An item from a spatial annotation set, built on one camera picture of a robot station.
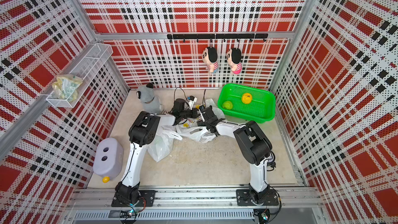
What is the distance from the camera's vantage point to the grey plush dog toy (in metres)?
0.95

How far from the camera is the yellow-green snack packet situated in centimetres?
64

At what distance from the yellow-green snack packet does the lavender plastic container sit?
30 cm

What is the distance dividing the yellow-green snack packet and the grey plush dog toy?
0.30m
